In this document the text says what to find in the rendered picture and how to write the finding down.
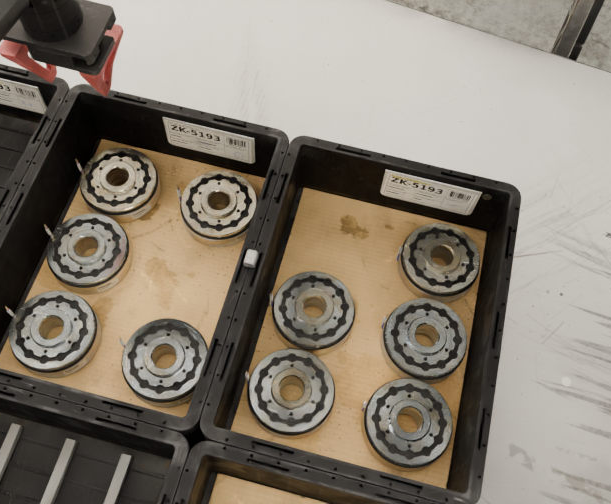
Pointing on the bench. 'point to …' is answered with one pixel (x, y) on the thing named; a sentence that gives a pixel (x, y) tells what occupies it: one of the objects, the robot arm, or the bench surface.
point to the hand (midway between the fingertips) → (78, 80)
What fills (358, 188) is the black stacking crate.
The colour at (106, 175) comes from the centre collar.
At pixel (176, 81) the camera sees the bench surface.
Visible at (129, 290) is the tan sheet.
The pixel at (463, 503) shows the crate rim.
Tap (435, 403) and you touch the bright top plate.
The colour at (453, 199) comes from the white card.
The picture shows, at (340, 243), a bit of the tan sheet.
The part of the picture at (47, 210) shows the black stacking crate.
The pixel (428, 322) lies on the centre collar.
